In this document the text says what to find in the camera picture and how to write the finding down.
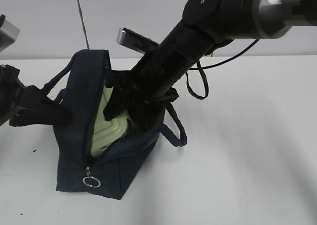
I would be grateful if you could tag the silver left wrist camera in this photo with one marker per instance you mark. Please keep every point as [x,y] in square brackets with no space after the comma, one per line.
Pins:
[8,33]

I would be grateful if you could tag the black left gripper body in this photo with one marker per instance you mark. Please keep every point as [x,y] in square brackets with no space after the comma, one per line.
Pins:
[11,92]

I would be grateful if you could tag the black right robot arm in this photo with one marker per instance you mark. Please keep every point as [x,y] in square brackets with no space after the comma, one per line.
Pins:
[205,26]

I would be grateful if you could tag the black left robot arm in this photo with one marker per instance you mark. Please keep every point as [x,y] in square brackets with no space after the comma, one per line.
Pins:
[27,105]

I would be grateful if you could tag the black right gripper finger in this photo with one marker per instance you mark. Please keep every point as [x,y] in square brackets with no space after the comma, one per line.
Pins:
[146,116]
[121,101]

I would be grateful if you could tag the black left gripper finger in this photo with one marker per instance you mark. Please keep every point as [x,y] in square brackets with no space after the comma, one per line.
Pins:
[35,101]
[22,119]

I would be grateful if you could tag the navy blue lunch bag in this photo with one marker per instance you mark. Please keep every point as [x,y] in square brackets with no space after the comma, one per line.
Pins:
[110,174]

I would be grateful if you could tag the green lidded glass container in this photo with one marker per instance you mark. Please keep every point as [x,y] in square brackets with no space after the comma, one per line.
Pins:
[106,132]

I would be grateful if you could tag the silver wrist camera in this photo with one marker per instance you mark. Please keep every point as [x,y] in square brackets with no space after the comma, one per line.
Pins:
[134,41]
[8,33]

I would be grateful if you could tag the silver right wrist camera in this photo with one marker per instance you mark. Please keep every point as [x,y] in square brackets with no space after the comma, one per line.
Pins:
[134,41]

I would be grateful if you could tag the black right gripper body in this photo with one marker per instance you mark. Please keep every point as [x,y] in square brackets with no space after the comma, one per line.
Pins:
[154,75]

